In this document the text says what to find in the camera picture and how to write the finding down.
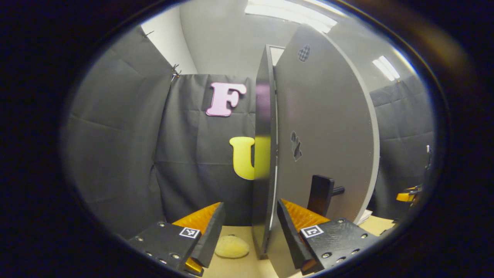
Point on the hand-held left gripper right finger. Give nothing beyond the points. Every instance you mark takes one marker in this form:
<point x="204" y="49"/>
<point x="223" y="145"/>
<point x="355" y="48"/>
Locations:
<point x="291" y="239"/>

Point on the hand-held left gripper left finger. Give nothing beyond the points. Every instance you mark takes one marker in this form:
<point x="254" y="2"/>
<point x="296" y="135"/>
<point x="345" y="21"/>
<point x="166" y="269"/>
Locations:
<point x="210" y="239"/>

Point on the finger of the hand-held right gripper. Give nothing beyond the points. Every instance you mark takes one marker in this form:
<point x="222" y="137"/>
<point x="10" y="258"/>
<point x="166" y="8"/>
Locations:
<point x="405" y="197"/>

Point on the grey cabinet door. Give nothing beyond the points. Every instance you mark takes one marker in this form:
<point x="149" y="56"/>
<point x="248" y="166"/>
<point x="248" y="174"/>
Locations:
<point x="328" y="116"/>

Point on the grey cabinet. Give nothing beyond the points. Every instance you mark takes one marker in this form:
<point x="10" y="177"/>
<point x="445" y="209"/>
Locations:
<point x="264" y="154"/>

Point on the yellow sponge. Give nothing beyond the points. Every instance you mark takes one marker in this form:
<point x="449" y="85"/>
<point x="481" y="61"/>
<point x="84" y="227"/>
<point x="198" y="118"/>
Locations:
<point x="231" y="247"/>

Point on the black tripod stand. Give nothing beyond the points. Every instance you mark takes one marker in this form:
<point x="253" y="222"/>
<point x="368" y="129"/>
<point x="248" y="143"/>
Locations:
<point x="428" y="154"/>

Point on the small ceiling light panel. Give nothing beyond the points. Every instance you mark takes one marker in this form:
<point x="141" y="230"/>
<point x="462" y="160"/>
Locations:
<point x="386" y="67"/>

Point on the metal backdrop clip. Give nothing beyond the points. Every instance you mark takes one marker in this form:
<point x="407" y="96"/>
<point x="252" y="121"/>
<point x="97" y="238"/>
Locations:
<point x="176" y="72"/>

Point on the large ceiling light panel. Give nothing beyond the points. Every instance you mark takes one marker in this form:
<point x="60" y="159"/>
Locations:
<point x="293" y="13"/>

